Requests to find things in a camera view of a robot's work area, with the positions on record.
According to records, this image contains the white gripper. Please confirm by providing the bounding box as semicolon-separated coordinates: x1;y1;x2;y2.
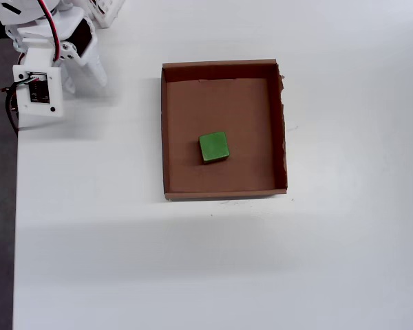
5;7;108;96

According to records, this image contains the green cube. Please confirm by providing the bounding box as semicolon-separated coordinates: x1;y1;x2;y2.
198;131;231;165

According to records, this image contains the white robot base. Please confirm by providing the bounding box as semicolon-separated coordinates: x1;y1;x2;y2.
88;0;127;29

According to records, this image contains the brown cardboard box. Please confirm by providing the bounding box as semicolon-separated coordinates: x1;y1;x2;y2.
160;58;289;203

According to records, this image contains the small metal clamp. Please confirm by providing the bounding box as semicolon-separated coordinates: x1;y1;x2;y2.
0;86;16;113

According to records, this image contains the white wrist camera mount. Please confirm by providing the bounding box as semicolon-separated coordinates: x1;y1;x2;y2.
12;47;63;129

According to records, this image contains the red black white servo cable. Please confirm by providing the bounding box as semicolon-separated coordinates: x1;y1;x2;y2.
36;0;62;63

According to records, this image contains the black camera cable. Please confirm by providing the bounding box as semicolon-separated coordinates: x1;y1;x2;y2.
3;78;21;135

